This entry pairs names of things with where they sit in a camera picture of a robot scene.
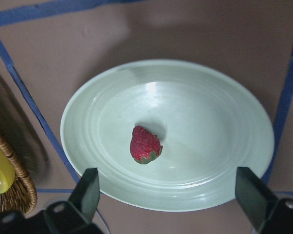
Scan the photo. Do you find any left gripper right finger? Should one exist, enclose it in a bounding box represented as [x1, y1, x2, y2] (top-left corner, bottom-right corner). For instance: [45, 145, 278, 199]
[235, 167, 293, 234]

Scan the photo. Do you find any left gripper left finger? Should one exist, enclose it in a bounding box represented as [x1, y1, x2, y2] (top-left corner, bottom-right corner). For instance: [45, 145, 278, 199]
[0, 168, 103, 234]

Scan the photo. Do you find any light green plate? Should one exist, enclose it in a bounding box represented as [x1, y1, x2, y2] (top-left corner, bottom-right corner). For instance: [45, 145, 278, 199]
[60, 59, 274, 212]

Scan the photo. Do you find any brown wicker basket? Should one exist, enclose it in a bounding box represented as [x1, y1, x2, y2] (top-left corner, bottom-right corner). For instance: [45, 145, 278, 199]
[0, 130, 38, 215]

